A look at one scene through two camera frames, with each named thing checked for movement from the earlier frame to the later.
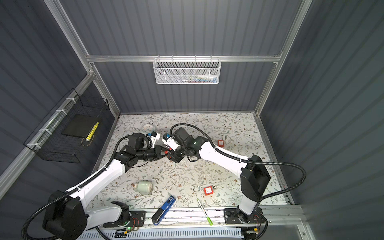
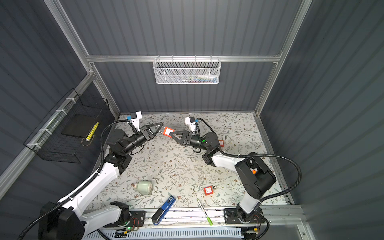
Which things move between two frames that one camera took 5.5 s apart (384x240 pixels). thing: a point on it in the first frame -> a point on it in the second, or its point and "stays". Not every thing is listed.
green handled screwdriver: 209,220 stays
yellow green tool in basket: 92,131 stays
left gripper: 157,149 -> 149,133
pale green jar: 144,187 stays
